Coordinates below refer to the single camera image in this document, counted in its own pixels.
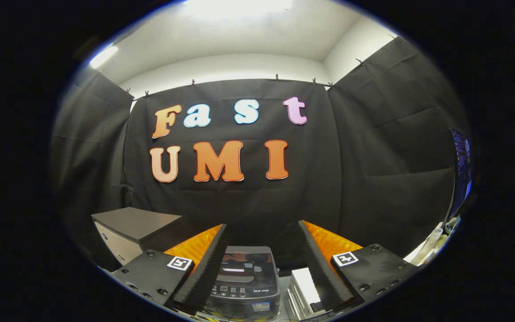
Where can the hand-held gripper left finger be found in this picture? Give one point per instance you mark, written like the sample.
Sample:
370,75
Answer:
204,279

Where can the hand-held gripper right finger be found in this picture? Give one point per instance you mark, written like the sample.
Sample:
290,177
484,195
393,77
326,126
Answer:
324,279

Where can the grey washing machine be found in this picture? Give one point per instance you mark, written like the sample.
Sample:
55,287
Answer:
244,293

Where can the dark washing machine lid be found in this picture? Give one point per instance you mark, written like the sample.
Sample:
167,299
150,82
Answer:
248,268

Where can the white ribbed box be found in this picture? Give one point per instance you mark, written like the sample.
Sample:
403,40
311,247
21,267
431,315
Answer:
304,286

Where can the grey cabinet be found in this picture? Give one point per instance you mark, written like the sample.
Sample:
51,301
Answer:
137,221

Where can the black backdrop cloth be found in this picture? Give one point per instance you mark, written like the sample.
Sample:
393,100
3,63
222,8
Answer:
365,179

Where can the computer monitor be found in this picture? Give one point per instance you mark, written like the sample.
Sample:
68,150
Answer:
461,170

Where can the row of small cloth clips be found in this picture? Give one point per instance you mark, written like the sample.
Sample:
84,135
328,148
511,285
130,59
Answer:
276,77

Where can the small strip light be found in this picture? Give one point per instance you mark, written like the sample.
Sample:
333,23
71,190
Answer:
104,57

